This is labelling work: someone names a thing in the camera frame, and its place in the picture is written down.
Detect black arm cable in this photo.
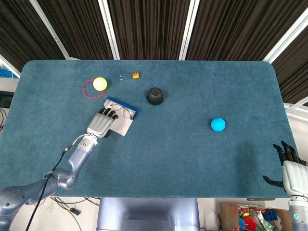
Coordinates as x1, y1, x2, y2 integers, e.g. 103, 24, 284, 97
25, 136, 85, 231

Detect thin metal eyeglasses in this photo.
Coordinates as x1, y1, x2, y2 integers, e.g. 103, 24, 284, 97
109, 102, 134, 120

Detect blue velvet table cloth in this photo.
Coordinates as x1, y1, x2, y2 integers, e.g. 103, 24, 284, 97
0, 60, 300, 199

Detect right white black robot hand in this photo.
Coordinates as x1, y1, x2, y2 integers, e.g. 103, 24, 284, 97
262, 141, 308, 193

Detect blue and white box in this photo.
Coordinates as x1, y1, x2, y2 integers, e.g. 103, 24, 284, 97
103, 96, 139, 137

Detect blue-grey robot torso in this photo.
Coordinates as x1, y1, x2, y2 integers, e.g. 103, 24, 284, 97
96, 197, 200, 231

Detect white aluminium frame post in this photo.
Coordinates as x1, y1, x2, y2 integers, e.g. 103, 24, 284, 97
178, 0, 202, 61
283, 98, 308, 122
263, 8, 308, 64
30, 0, 73, 60
0, 54, 21, 78
98, 0, 120, 60

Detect black faceted dome cup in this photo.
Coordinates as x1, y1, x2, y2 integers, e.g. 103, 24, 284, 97
146, 87, 166, 106

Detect red plastic disc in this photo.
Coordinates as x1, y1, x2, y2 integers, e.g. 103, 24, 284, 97
242, 215, 257, 228

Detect black rectangular container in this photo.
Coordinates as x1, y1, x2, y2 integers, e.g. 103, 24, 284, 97
0, 91, 14, 108

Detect cardboard box of toys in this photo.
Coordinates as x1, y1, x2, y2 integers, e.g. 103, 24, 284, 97
220, 202, 293, 231

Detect red cord loop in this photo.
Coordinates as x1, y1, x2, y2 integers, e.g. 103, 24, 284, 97
83, 78, 107, 99

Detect dark brown pleated curtain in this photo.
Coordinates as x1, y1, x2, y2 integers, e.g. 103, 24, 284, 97
271, 28, 308, 106
186, 0, 308, 61
108, 0, 191, 61
38, 0, 114, 60
0, 0, 65, 72

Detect blue ball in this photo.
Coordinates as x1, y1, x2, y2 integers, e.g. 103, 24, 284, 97
210, 117, 226, 132

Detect yellow ball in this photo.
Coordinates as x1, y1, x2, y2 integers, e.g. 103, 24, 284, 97
92, 77, 108, 91

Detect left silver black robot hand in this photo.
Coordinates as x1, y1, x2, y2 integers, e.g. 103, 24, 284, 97
86, 107, 119, 139

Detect gold padlock with long shackle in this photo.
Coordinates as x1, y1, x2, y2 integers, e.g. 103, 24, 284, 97
119, 71, 141, 81

